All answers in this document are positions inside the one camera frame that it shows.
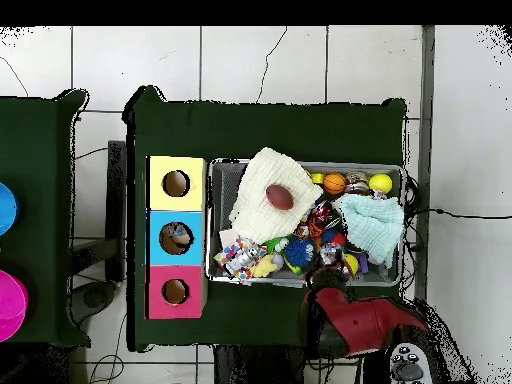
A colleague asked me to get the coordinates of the crushed clear plastic cup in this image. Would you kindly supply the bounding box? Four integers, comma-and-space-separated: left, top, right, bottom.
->
319, 242, 344, 267

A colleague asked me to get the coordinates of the black cable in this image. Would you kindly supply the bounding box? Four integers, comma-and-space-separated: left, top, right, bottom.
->
405, 207, 512, 220

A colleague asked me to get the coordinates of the cream knitted cloth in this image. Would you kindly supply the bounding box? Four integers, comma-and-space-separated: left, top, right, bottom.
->
229, 146, 324, 245

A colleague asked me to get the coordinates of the orange toy basketball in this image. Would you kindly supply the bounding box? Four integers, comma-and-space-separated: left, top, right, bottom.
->
322, 172, 348, 196

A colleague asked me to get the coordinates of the blue round container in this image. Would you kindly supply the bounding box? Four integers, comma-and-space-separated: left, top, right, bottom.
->
0, 181, 20, 237

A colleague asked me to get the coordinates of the brown toy football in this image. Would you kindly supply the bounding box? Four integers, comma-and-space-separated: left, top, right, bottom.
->
265, 184, 296, 212

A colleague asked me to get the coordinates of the magenta round container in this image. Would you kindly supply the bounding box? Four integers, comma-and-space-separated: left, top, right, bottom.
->
0, 269, 29, 344

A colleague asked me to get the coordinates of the dark green table cloth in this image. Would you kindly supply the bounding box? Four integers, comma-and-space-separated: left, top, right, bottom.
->
0, 88, 91, 347
121, 84, 409, 353

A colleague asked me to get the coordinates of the silver wire mesh bin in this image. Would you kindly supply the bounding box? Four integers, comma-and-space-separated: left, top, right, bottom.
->
205, 157, 407, 288

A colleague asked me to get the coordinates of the wooden box with three holes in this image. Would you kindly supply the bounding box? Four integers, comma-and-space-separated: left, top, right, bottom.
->
144, 154, 209, 321

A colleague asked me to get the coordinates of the blue spiky ball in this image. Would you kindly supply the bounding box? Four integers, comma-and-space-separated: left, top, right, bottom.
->
284, 237, 316, 268

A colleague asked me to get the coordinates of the light blue knitted cloth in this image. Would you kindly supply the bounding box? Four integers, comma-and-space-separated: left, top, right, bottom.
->
339, 193, 406, 268

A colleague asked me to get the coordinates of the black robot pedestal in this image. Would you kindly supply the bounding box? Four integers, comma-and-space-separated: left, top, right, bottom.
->
213, 344, 309, 384

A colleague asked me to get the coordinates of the yellow plush toy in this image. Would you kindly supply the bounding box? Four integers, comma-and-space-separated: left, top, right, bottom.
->
250, 254, 284, 279

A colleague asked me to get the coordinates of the colourful dotted cloth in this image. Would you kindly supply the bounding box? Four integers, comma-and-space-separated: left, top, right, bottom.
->
213, 235, 268, 285

